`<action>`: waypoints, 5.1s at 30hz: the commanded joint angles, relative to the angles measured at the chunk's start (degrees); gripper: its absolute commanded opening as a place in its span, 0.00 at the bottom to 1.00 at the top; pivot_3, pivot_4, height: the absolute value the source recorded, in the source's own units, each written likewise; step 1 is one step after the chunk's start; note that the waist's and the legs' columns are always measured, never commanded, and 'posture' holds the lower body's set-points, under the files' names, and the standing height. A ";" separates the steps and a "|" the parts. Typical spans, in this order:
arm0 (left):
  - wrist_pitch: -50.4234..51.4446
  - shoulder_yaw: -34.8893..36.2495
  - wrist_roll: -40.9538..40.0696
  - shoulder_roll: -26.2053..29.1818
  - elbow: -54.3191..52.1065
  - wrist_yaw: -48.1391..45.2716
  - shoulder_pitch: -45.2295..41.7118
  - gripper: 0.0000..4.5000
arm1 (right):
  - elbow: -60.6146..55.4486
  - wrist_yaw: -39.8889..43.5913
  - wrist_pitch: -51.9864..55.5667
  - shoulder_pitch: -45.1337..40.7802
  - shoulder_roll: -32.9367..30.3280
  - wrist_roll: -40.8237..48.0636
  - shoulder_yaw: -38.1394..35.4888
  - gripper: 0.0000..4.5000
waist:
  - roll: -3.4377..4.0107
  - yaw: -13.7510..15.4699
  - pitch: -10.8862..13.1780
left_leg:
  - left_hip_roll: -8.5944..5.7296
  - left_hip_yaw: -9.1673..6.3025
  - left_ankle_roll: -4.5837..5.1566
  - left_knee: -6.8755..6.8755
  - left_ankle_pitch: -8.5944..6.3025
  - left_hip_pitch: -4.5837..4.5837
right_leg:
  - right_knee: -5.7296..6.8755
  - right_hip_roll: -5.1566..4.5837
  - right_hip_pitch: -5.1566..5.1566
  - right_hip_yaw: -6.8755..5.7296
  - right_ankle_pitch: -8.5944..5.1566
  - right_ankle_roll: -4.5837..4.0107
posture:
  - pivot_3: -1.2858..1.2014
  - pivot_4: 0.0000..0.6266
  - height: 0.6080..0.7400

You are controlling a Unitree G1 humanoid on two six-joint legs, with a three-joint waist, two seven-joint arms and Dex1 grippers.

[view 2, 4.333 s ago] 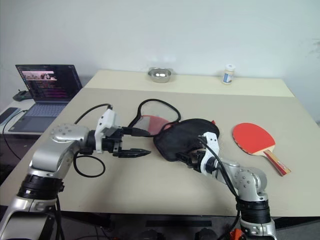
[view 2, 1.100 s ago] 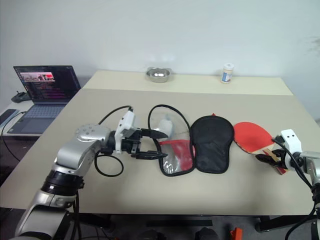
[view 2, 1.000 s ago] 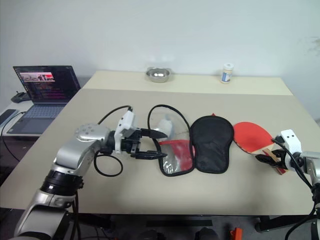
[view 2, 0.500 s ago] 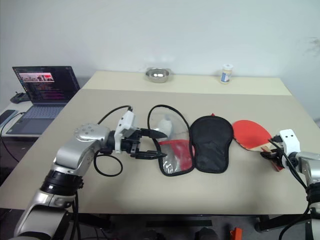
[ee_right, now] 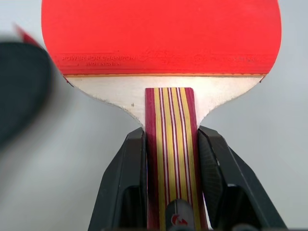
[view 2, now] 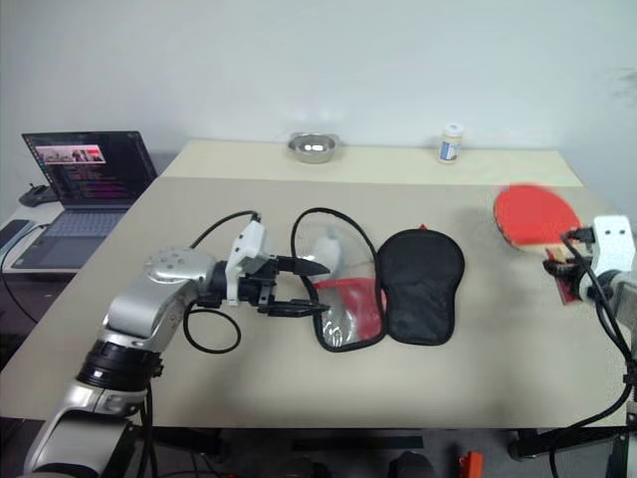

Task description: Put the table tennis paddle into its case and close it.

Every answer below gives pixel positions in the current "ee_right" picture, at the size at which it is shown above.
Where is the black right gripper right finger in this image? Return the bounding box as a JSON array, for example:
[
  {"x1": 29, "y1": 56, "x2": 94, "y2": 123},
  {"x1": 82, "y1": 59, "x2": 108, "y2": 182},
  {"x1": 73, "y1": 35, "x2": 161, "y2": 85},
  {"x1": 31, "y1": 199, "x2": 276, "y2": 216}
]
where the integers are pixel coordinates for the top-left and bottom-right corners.
[{"x1": 197, "y1": 126, "x2": 289, "y2": 229}]

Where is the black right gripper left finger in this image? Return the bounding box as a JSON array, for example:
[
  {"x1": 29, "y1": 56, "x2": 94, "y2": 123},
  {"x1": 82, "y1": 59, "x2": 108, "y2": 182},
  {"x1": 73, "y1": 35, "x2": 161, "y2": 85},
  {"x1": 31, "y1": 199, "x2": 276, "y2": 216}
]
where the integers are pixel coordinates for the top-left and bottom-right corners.
[{"x1": 89, "y1": 127, "x2": 148, "y2": 229}]

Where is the red table tennis paddle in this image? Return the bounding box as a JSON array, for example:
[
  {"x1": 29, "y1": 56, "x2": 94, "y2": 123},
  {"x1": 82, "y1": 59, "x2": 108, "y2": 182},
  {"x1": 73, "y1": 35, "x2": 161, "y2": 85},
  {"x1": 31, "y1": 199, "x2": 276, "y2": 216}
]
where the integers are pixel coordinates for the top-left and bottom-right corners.
[{"x1": 41, "y1": 0, "x2": 282, "y2": 229}]

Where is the black and red paddle case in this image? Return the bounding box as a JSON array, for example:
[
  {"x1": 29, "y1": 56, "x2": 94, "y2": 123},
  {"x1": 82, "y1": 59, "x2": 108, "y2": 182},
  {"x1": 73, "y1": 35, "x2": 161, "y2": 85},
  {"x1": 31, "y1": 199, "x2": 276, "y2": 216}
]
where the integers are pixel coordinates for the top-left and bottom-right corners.
[{"x1": 0, "y1": 23, "x2": 55, "y2": 147}]

